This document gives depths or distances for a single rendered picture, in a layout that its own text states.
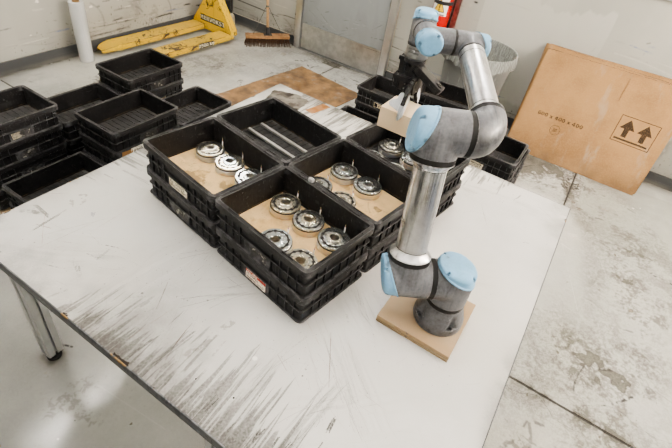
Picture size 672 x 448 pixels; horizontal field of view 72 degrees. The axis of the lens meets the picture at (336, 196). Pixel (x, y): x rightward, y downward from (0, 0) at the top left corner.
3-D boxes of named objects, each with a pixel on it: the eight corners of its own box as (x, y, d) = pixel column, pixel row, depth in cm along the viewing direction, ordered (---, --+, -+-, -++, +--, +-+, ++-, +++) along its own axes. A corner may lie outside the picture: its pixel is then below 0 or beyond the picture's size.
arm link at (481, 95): (528, 140, 106) (492, 22, 137) (482, 134, 105) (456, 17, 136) (507, 173, 115) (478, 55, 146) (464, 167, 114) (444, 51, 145)
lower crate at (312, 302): (363, 277, 153) (370, 251, 146) (299, 329, 134) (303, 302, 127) (281, 215, 172) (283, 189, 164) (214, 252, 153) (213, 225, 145)
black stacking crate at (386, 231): (421, 214, 166) (429, 189, 159) (370, 253, 147) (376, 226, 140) (339, 163, 184) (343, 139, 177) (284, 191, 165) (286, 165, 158)
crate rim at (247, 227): (375, 231, 141) (377, 226, 139) (306, 281, 121) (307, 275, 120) (285, 170, 159) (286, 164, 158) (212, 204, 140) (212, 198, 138)
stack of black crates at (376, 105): (414, 133, 349) (425, 92, 328) (396, 149, 327) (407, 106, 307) (368, 114, 363) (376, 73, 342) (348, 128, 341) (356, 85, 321)
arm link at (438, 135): (431, 309, 128) (483, 117, 106) (378, 304, 127) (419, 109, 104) (423, 283, 139) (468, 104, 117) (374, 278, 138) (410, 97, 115)
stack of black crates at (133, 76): (156, 110, 324) (150, 47, 296) (188, 126, 313) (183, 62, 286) (106, 131, 296) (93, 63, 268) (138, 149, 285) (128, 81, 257)
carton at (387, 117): (430, 129, 167) (436, 111, 163) (417, 142, 159) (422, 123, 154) (392, 113, 173) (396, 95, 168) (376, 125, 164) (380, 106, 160)
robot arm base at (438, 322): (467, 309, 145) (477, 289, 139) (453, 345, 134) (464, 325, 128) (422, 288, 149) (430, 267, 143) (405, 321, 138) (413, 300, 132)
